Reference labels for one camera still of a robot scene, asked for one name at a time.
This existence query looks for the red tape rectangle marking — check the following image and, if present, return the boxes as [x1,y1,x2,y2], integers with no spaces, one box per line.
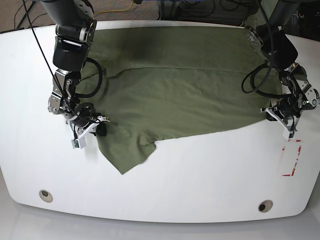
[278,139,303,177]

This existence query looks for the left table cable grommet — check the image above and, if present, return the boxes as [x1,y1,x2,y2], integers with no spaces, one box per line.
[39,189,53,203]

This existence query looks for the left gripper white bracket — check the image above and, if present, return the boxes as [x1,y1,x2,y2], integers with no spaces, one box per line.
[260,98,302,133]

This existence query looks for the table cable grommet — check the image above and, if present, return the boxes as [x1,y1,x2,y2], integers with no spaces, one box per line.
[258,199,273,213]
[39,189,53,203]

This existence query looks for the yellow cable on floor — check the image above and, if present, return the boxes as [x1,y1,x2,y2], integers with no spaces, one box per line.
[94,0,134,16]

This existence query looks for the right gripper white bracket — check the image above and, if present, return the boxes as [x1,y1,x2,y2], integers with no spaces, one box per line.
[65,113,110,140]

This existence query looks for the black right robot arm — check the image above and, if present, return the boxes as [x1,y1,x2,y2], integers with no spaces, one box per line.
[40,0,109,149]

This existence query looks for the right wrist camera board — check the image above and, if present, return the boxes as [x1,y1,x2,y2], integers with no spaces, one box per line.
[71,138,87,149]

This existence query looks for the right table cable grommet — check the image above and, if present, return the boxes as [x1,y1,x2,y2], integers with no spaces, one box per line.
[258,199,273,213]

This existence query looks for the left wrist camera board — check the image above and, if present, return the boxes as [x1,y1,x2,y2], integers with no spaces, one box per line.
[283,129,296,141]

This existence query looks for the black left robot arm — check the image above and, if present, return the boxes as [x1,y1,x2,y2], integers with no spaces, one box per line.
[245,0,320,140]

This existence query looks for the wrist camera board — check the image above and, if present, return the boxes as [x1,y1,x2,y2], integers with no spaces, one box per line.
[283,129,296,141]
[71,138,87,149]

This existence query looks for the olive green t-shirt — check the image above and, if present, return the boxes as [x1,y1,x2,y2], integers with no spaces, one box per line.
[89,26,271,174]

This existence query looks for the black cables on floor left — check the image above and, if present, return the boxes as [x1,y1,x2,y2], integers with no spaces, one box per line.
[13,0,48,29]

